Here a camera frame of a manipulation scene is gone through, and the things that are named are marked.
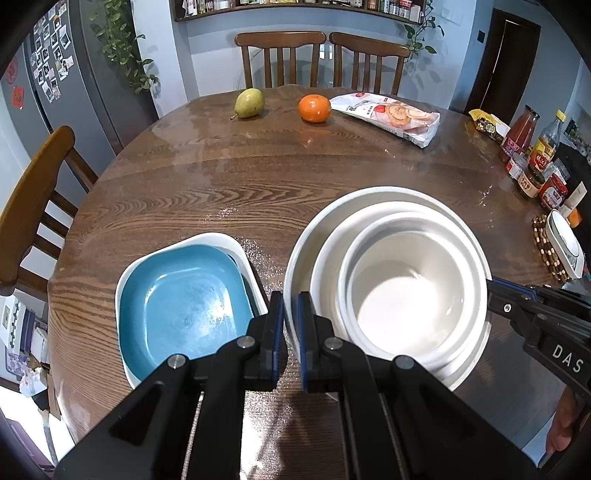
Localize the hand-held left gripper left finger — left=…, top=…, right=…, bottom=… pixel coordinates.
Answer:
left=55, top=290, right=284, bottom=480

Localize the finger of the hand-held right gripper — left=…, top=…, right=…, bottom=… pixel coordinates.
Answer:
left=488, top=278, right=539, bottom=324
left=531, top=285, right=591, bottom=315

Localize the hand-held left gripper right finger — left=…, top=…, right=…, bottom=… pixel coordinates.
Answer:
left=297, top=291, right=539, bottom=480

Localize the white patterned square plate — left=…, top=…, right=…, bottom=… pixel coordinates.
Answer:
left=115, top=232, right=269, bottom=388

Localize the medium white bowl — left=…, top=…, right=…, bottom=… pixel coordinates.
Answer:
left=310, top=200, right=488, bottom=372

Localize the blue square plate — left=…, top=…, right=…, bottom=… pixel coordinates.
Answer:
left=119, top=244, right=256, bottom=377

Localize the small white bowl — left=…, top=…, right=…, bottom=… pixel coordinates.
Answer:
left=339, top=211, right=488, bottom=358

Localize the person's right hand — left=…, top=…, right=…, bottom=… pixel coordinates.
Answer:
left=546, top=388, right=581, bottom=455

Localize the white rectangular dish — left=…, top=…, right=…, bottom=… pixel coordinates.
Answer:
left=546, top=209, right=585, bottom=279

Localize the wooden beaded trivet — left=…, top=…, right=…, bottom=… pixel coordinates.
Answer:
left=531, top=215, right=573, bottom=283

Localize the red labelled sauce jar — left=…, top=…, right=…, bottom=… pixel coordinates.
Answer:
left=538, top=173, right=569, bottom=211

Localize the brown sauce jar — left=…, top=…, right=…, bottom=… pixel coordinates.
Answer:
left=517, top=164, right=546, bottom=199

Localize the small white lidded jar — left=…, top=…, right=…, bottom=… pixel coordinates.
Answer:
left=505, top=154, right=530, bottom=179

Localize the yellow capped oil bottle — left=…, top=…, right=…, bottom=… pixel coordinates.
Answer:
left=526, top=109, right=567, bottom=174

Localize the red sauce bottle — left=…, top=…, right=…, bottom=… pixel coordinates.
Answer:
left=501, top=105, right=540, bottom=162

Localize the yellow snack packet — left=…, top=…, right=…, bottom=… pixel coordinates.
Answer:
left=468, top=108, right=511, bottom=141

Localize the clear snack packet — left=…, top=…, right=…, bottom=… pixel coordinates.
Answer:
left=329, top=91, right=441, bottom=148

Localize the orange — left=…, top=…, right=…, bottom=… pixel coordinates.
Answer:
left=298, top=93, right=332, bottom=123

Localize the green pear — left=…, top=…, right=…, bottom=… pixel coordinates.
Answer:
left=230, top=88, right=265, bottom=121

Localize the dark wooden door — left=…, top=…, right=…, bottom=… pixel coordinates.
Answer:
left=464, top=7, right=541, bottom=123

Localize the stack of storage boxes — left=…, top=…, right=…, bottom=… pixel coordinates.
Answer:
left=0, top=295, right=52, bottom=398

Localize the trailing green shelf plant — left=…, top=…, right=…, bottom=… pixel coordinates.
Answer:
left=402, top=0, right=446, bottom=58

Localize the wooden chair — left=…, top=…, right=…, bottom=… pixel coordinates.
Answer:
left=329, top=32, right=411, bottom=95
left=0, top=126, right=100, bottom=296
left=235, top=31, right=327, bottom=90

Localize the grey refrigerator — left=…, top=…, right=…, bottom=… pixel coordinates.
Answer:
left=0, top=0, right=160, bottom=185

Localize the row of shelf jars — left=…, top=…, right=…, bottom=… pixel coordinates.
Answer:
left=182, top=0, right=423, bottom=20

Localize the hanging green vine plant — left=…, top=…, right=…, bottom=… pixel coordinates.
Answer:
left=90, top=0, right=160, bottom=95

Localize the group of fridge photo magnets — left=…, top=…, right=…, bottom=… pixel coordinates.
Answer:
left=30, top=0, right=75, bottom=102

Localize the dark wooden wall shelf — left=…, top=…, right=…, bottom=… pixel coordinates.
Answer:
left=168, top=0, right=426, bottom=24

